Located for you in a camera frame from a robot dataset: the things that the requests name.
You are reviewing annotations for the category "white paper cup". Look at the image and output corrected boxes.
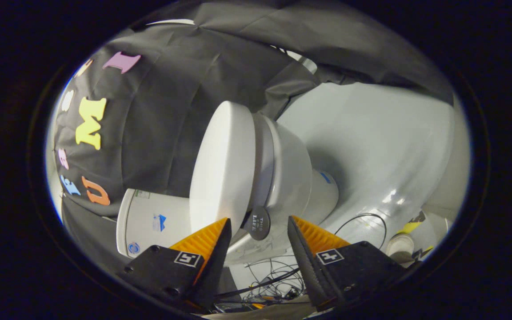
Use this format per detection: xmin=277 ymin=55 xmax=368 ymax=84
xmin=386 ymin=233 xmax=415 ymax=263

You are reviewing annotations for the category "white toilet seat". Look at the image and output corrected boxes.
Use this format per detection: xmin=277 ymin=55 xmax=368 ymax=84
xmin=249 ymin=113 xmax=278 ymax=213

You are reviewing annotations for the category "white toilet lid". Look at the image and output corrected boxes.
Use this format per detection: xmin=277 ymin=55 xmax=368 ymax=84
xmin=189 ymin=101 xmax=256 ymax=238

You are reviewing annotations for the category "white bag with yellow print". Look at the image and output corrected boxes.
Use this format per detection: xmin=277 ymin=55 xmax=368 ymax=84
xmin=396 ymin=210 xmax=453 ymax=263

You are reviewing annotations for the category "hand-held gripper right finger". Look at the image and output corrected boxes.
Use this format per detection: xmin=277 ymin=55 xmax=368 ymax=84
xmin=287 ymin=216 xmax=410 ymax=312

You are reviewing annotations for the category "tangle of thin black cables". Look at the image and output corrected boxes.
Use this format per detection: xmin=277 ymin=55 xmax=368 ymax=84
xmin=218 ymin=256 xmax=305 ymax=312

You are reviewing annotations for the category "dark round lid lifter tab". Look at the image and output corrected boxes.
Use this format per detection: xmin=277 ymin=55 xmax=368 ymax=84
xmin=244 ymin=206 xmax=271 ymax=241

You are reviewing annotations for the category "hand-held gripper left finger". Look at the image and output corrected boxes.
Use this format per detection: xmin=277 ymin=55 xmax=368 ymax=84
xmin=118 ymin=218 xmax=232 ymax=312

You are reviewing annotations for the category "white toilet with tank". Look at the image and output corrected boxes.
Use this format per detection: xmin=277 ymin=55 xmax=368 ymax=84
xmin=116 ymin=113 xmax=339 ymax=266

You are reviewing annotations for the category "looped black cable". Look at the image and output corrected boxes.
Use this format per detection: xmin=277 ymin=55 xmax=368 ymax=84
xmin=334 ymin=213 xmax=388 ymax=249

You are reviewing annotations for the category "black backdrop cloth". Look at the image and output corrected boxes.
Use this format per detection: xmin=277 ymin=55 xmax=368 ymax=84
xmin=54 ymin=0 xmax=454 ymax=267

